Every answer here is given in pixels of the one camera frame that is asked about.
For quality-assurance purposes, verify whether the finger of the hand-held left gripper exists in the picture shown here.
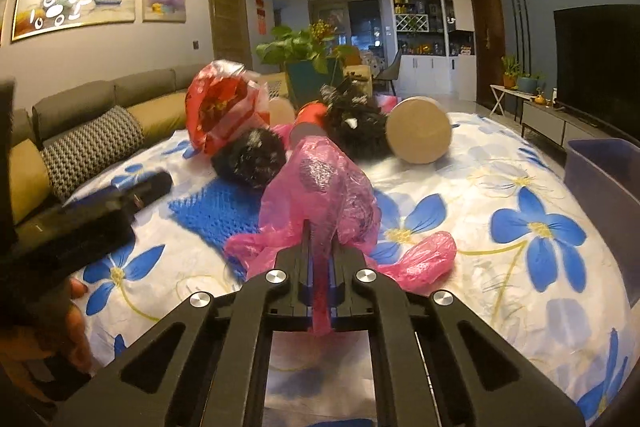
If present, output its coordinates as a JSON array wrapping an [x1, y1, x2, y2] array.
[[117, 171, 174, 214]]

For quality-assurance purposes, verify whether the yellow flower bouquet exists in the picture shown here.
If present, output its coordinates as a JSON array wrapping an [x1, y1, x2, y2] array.
[[309, 21, 335, 44]]

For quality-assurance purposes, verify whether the white folding side table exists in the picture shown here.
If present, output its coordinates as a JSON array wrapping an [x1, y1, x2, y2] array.
[[489, 84, 531, 118]]

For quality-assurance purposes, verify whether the yellow cushion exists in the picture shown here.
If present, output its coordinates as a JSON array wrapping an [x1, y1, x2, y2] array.
[[10, 139, 51, 225]]

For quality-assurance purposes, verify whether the plant in orange pot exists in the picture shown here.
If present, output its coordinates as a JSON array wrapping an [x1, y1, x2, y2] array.
[[501, 54, 521, 88]]

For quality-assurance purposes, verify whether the dark wooden door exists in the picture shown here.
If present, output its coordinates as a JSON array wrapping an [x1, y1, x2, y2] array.
[[468, 0, 507, 110]]

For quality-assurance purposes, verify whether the white display cabinet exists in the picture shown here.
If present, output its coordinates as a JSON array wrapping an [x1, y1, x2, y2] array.
[[390, 0, 476, 98]]

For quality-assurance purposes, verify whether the plant in blue pot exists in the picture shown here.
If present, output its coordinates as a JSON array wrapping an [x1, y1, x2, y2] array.
[[517, 72, 543, 94]]

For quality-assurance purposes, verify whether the grey sofa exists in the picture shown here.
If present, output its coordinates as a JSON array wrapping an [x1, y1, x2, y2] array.
[[0, 67, 196, 228]]

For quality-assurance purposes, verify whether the pink plastic bag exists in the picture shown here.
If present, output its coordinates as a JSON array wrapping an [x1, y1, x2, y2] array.
[[223, 134, 457, 335]]

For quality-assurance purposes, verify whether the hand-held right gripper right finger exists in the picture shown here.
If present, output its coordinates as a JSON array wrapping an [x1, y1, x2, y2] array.
[[325, 227, 586, 427]]

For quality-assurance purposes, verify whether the red paper cup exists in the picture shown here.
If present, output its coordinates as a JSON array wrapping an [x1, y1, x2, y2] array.
[[291, 102, 328, 142]]

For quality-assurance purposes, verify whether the large black plastic bag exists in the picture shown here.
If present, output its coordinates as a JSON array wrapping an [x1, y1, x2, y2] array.
[[320, 77, 396, 158]]

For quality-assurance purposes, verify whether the small black plastic bag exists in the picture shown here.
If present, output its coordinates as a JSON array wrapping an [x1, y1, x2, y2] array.
[[210, 127, 287, 188]]

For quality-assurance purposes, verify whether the blue plastic bin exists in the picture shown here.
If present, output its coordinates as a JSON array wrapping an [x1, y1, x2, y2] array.
[[564, 138, 640, 253]]

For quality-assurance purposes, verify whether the black television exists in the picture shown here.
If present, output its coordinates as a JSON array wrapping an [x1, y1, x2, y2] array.
[[552, 4, 640, 130]]

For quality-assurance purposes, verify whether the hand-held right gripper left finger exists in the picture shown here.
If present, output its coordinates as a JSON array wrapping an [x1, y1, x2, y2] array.
[[52, 217, 318, 427]]

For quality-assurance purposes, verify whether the grey television cabinet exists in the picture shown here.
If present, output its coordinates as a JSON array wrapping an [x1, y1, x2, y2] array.
[[520, 99, 626, 152]]

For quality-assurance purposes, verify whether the grey dining chair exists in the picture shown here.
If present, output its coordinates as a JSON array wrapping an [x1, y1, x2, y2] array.
[[375, 49, 402, 95]]

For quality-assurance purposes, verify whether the black white patterned cushion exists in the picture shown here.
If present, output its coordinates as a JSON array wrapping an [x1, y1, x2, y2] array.
[[40, 105, 146, 202]]

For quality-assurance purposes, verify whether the red plastic bag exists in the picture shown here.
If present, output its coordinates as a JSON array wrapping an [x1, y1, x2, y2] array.
[[185, 60, 273, 156]]

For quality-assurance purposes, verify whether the blue floral blanket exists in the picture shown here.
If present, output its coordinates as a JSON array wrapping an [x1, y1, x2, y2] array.
[[65, 107, 633, 427]]

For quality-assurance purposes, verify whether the green plant in teal pot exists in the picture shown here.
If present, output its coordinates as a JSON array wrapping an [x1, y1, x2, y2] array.
[[256, 26, 351, 108]]

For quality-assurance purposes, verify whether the glass balcony door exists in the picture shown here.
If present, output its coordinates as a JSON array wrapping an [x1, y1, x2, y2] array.
[[308, 0, 381, 62]]

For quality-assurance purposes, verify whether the light wooden door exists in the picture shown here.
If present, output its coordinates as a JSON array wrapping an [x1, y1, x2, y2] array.
[[207, 0, 252, 68]]

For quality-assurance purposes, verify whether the person's left hand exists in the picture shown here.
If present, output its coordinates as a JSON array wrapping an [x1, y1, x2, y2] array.
[[0, 279, 93, 408]]

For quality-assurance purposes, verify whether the blue knitted cloth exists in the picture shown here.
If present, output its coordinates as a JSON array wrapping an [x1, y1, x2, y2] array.
[[167, 189, 273, 253]]

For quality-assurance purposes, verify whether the fruit print paper cup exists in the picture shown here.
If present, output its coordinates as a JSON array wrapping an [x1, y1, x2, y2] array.
[[385, 96, 453, 164]]

